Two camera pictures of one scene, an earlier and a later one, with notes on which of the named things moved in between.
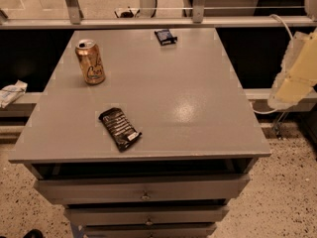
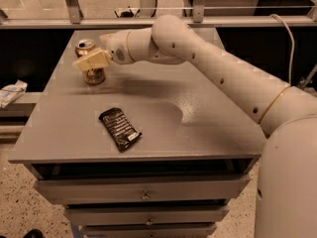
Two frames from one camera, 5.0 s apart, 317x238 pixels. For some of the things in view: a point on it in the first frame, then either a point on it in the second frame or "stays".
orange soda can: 90,61 stays
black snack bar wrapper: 120,129 stays
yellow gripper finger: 304,70 to 93,59
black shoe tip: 34,233 stays
